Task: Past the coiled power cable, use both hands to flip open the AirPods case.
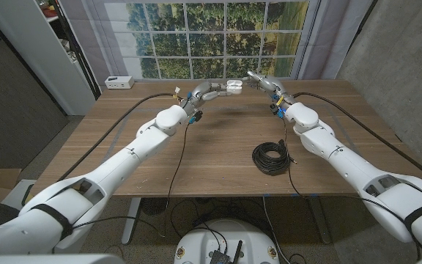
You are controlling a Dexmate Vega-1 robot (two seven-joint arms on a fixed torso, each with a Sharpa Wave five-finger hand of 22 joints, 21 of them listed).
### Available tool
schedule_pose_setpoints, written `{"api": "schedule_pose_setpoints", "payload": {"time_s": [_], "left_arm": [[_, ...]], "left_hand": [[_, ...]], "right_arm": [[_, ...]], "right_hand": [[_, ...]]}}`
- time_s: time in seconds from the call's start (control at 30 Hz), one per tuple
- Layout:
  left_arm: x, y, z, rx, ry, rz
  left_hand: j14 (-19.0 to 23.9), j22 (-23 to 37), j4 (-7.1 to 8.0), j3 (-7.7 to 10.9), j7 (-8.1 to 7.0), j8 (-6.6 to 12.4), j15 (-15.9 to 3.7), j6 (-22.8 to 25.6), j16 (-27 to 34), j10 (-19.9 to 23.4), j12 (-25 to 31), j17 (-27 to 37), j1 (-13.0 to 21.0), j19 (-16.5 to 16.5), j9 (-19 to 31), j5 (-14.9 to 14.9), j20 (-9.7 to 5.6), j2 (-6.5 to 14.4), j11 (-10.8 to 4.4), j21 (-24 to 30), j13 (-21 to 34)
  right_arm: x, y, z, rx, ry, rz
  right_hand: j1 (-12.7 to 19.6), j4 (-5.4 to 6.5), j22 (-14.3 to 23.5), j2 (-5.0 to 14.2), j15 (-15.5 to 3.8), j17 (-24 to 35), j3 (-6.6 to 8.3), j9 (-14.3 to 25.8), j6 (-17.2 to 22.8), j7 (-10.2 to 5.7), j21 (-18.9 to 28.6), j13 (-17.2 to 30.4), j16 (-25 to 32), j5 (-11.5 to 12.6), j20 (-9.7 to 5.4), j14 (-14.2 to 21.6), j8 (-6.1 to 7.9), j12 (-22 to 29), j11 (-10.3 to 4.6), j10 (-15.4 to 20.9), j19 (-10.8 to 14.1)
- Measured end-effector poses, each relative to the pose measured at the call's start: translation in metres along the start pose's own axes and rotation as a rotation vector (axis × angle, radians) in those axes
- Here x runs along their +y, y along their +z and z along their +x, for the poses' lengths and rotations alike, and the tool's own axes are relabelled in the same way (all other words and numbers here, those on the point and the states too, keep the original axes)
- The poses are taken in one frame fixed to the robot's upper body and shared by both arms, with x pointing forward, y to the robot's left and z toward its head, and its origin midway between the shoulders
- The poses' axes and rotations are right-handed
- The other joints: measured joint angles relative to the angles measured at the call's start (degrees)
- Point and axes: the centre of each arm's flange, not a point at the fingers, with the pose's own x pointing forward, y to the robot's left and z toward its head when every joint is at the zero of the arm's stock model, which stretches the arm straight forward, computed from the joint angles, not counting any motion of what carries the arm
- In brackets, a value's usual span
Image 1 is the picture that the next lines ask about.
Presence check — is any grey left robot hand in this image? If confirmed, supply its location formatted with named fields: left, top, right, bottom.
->
left=180, top=80, right=234, bottom=122

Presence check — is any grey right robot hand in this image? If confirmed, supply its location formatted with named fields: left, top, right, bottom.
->
left=246, top=70, right=299, bottom=117

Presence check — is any white AirPods case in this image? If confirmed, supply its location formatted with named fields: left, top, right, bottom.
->
left=226, top=79, right=244, bottom=95

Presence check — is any white power strip box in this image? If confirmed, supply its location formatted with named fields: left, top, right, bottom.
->
left=104, top=76, right=136, bottom=90

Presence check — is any printed window backdrop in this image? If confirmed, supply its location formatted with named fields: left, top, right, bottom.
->
left=59, top=0, right=375, bottom=88

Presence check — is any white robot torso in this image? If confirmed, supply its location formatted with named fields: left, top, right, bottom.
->
left=174, top=219, right=281, bottom=264

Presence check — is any grey table leg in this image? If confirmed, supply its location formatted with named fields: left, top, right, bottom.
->
left=308, top=196, right=332, bottom=245

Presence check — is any white table leg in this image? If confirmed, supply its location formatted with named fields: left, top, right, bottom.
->
left=121, top=197, right=142, bottom=246

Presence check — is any white shelf cabinet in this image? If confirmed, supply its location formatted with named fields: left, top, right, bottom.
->
left=0, top=0, right=101, bottom=117

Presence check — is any black module with antenna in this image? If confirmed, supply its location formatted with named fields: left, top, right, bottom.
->
left=209, top=240, right=243, bottom=264

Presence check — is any coiled black power cable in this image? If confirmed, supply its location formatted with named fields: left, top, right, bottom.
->
left=251, top=139, right=298, bottom=176

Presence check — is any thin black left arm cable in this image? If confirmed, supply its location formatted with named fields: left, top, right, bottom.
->
left=163, top=122, right=192, bottom=238

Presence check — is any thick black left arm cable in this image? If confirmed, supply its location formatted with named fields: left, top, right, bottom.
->
left=56, top=87, right=183, bottom=183

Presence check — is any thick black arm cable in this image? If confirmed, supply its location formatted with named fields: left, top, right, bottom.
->
left=292, top=91, right=422, bottom=196
left=56, top=87, right=183, bottom=183

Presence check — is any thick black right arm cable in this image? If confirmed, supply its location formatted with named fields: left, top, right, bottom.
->
left=292, top=91, right=422, bottom=196

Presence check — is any grey floor cable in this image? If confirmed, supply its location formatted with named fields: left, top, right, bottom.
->
left=262, top=196, right=282, bottom=260

